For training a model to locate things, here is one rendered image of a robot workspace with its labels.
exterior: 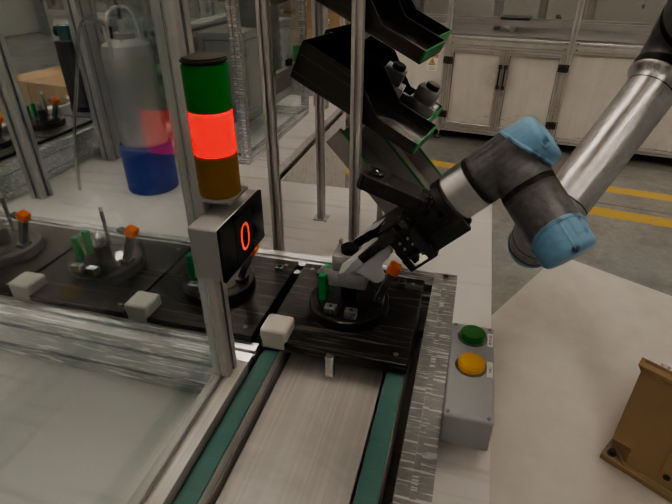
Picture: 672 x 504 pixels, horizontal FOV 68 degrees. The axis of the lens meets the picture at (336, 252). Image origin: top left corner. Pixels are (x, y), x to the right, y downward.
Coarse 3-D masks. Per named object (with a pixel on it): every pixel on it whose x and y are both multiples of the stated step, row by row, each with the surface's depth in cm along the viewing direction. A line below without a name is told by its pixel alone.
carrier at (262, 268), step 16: (256, 256) 103; (256, 272) 98; (272, 272) 98; (288, 272) 98; (240, 288) 90; (256, 288) 93; (272, 288) 93; (240, 304) 89; (256, 304) 89; (272, 304) 90; (240, 320) 85; (256, 320) 85; (240, 336) 82; (256, 336) 84
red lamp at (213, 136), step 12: (192, 120) 54; (204, 120) 54; (216, 120) 54; (228, 120) 55; (192, 132) 55; (204, 132) 54; (216, 132) 55; (228, 132) 56; (192, 144) 56; (204, 144) 55; (216, 144) 55; (228, 144) 56; (204, 156) 56; (216, 156) 56; (228, 156) 57
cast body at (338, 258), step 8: (336, 248) 84; (344, 248) 82; (352, 248) 82; (360, 248) 83; (336, 256) 81; (344, 256) 81; (336, 264) 82; (320, 272) 86; (328, 272) 84; (336, 272) 83; (352, 272) 82; (336, 280) 84; (344, 280) 83; (352, 280) 83; (360, 280) 82; (368, 280) 85; (352, 288) 84; (360, 288) 83
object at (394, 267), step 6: (390, 264) 81; (396, 264) 82; (384, 270) 82; (390, 270) 81; (396, 270) 81; (390, 276) 82; (396, 276) 82; (384, 282) 83; (390, 282) 83; (384, 288) 84; (378, 294) 85; (384, 294) 84
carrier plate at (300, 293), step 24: (312, 264) 101; (312, 288) 94; (408, 288) 94; (288, 312) 87; (408, 312) 87; (312, 336) 82; (336, 336) 82; (360, 336) 82; (384, 336) 82; (408, 336) 82; (336, 360) 79; (360, 360) 78; (384, 360) 77; (408, 360) 78
